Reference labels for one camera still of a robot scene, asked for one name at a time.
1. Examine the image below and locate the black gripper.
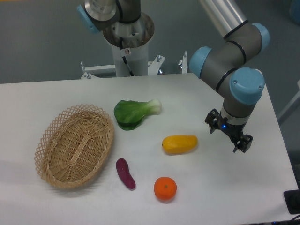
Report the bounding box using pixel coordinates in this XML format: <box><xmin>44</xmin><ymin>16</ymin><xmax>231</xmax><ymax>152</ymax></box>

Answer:
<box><xmin>205</xmin><ymin>108</ymin><xmax>253</xmax><ymax>153</ymax></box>

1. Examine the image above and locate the green bok choy vegetable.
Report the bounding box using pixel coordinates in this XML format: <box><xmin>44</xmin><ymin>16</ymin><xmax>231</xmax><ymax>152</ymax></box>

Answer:
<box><xmin>113</xmin><ymin>99</ymin><xmax>162</xmax><ymax>130</ymax></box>

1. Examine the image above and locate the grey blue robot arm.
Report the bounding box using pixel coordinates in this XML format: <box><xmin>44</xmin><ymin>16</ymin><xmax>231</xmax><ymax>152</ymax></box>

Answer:
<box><xmin>77</xmin><ymin>0</ymin><xmax>270</xmax><ymax>152</ymax></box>

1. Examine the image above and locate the yellow mango fruit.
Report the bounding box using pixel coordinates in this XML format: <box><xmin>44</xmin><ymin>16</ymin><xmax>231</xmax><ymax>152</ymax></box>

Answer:
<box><xmin>162</xmin><ymin>135</ymin><xmax>198</xmax><ymax>155</ymax></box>

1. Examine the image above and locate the orange tangerine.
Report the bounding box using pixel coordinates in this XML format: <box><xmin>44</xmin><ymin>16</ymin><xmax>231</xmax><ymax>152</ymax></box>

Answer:
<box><xmin>153</xmin><ymin>177</ymin><xmax>177</xmax><ymax>201</ymax></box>

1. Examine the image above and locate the black device at table edge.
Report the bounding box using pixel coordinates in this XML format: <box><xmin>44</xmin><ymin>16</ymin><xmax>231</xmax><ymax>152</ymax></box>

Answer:
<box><xmin>283</xmin><ymin>189</ymin><xmax>300</xmax><ymax>215</ymax></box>

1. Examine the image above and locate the purple sweet potato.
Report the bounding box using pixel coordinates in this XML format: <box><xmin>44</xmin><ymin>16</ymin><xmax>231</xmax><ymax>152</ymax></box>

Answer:
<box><xmin>116</xmin><ymin>158</ymin><xmax>136</xmax><ymax>190</ymax></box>

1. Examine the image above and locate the woven wicker basket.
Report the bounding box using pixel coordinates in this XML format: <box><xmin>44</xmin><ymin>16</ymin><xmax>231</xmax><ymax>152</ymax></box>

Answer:
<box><xmin>34</xmin><ymin>105</ymin><xmax>114</xmax><ymax>188</ymax></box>

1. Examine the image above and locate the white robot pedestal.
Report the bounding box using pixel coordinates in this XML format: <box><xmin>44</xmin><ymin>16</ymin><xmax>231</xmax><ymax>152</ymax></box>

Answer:
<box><xmin>103</xmin><ymin>13</ymin><xmax>155</xmax><ymax>77</ymax></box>

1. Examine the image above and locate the black cable on pedestal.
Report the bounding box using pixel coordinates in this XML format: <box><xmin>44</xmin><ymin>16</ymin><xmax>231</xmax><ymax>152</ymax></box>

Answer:
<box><xmin>119</xmin><ymin>37</ymin><xmax>135</xmax><ymax>77</ymax></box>

